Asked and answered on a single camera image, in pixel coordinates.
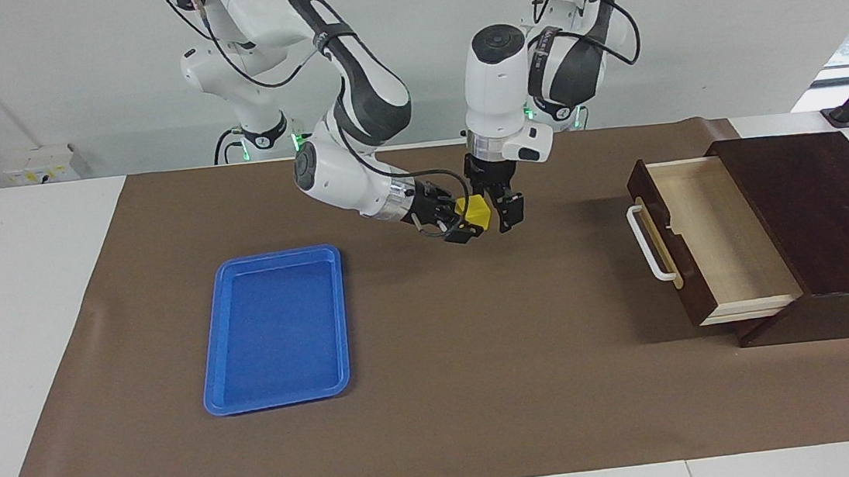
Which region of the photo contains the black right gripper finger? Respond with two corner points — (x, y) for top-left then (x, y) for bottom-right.
(441, 219), (485, 247)
(430, 178), (470, 209)

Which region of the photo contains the yellow cube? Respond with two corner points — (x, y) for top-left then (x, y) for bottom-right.
(453, 192), (493, 234)

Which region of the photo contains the wooden drawer with white handle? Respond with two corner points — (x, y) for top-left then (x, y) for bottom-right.
(621, 144), (806, 334)

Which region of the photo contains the brown table mat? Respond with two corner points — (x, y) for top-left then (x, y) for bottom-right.
(0, 102), (849, 477)

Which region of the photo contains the blue plastic tray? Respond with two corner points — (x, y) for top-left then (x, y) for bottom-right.
(188, 242), (356, 419)

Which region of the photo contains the dark wooden cabinet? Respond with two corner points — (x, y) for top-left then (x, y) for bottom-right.
(702, 126), (849, 351)

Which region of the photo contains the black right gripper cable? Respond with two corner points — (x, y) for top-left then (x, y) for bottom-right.
(336, 122), (477, 248)

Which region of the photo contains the black velcro strap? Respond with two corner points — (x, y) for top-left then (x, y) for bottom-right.
(523, 24), (570, 105)
(311, 25), (363, 60)

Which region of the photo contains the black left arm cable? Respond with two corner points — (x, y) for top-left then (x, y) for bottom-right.
(533, 0), (644, 78)

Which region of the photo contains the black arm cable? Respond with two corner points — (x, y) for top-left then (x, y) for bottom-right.
(533, 0), (644, 78)
(164, 0), (350, 102)

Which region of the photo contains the black base cable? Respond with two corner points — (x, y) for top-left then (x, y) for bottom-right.
(210, 126), (248, 167)

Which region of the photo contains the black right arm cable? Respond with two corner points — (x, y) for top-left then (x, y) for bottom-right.
(164, 0), (350, 102)

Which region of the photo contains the white wall outlet box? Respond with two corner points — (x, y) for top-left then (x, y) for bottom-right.
(1, 143), (81, 188)

